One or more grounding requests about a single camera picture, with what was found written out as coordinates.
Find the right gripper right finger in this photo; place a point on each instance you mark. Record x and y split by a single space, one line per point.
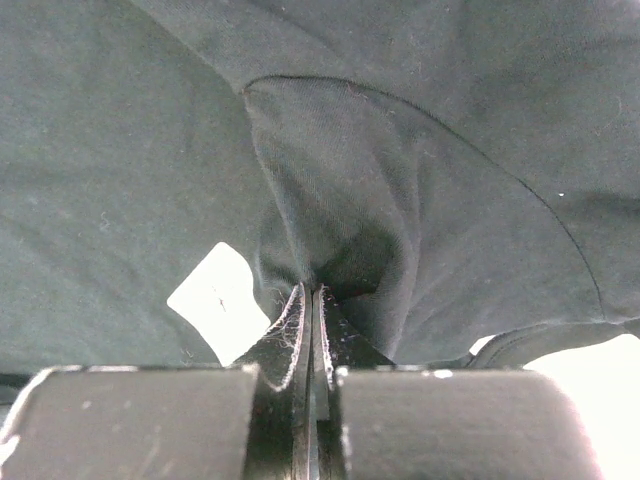
336 344

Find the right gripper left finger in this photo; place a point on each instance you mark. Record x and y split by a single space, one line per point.
279 440

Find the black t shirt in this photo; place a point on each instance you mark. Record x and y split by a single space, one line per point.
450 170

